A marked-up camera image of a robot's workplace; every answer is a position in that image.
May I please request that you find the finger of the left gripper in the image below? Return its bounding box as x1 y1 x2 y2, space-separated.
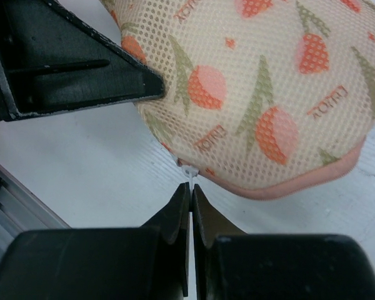
0 1 165 121

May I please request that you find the aluminium front rail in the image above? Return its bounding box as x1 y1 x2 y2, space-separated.
0 165 70 251

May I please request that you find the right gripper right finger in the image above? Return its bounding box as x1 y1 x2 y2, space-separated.
192 186 375 299

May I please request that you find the white zipper pull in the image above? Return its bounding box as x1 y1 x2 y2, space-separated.
176 158 199 193

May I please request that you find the floral mesh laundry bag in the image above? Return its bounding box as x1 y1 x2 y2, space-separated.
103 0 375 200

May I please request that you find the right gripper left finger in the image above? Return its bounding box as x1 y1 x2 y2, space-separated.
0 183 190 299

